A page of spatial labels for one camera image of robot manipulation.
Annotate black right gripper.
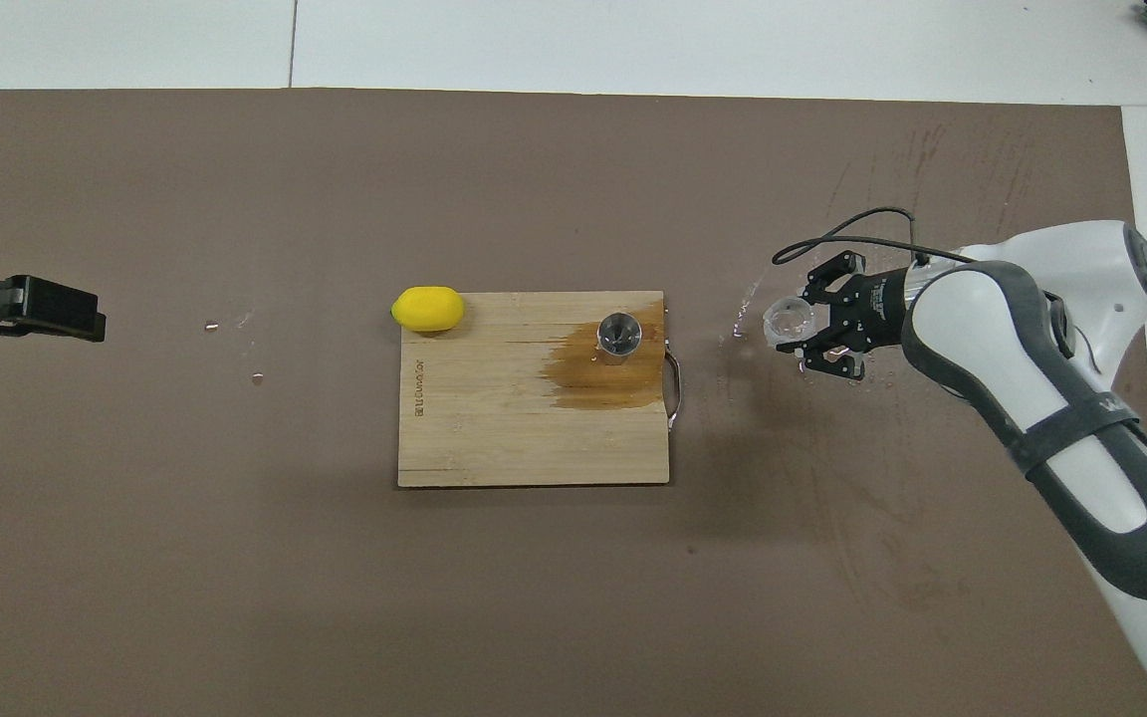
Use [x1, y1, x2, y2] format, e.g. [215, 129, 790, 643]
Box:
[793, 251, 918, 382]

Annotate wooden cutting board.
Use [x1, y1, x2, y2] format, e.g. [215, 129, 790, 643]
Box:
[397, 291, 682, 488]

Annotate yellow lemon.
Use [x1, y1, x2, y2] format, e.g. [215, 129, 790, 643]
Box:
[391, 286, 465, 332]

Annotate steel double jigger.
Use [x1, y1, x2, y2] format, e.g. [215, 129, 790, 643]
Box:
[597, 311, 644, 367]

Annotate brown table mat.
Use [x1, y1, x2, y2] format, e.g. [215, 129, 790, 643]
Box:
[0, 88, 1147, 717]

